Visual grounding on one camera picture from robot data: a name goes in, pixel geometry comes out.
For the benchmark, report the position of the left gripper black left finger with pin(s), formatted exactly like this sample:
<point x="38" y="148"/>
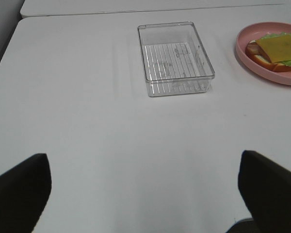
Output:
<point x="24" y="192"/>

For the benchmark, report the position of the pink round plate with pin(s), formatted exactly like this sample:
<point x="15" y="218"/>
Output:
<point x="256" y="31"/>

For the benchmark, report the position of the left clear plastic container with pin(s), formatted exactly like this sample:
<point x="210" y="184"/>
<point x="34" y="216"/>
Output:
<point x="174" y="59"/>

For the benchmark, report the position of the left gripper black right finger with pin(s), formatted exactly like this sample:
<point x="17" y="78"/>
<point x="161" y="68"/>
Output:
<point x="265" y="187"/>

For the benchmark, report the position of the bread slice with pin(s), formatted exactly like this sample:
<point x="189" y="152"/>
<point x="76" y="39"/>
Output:
<point x="256" y="54"/>

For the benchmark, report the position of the yellow cheese slice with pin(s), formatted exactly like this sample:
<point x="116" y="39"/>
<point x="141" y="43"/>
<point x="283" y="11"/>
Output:
<point x="279" y="47"/>

